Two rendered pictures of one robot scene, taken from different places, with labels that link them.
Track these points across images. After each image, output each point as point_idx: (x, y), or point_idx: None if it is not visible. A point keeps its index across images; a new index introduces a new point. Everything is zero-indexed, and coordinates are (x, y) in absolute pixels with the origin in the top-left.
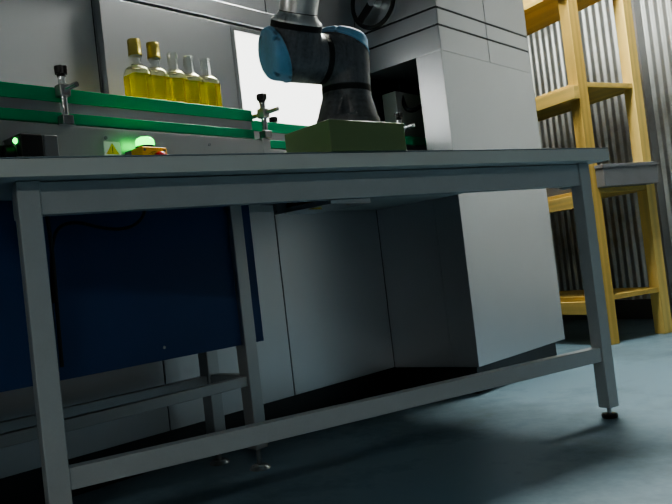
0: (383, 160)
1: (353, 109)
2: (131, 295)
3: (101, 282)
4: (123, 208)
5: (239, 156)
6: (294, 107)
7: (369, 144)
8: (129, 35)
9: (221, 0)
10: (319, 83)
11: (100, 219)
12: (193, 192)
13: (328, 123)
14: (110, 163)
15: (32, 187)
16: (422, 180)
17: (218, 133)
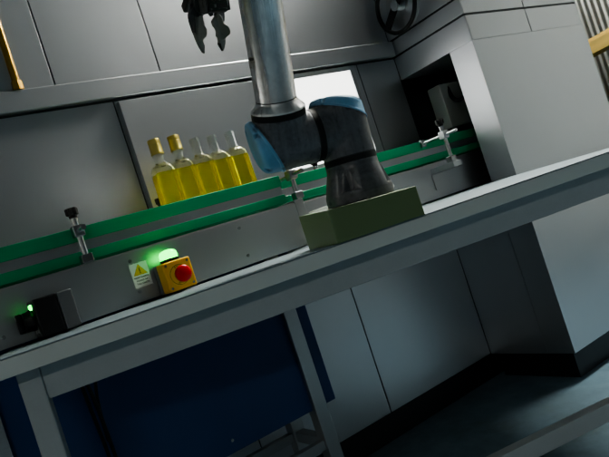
0: (400, 233)
1: (357, 184)
2: (188, 402)
3: (156, 400)
4: (130, 367)
5: (236, 282)
6: None
7: (380, 222)
8: (156, 128)
9: (242, 58)
10: (318, 161)
11: None
12: (199, 327)
13: (328, 215)
14: (100, 334)
15: (33, 375)
16: (453, 234)
17: (247, 211)
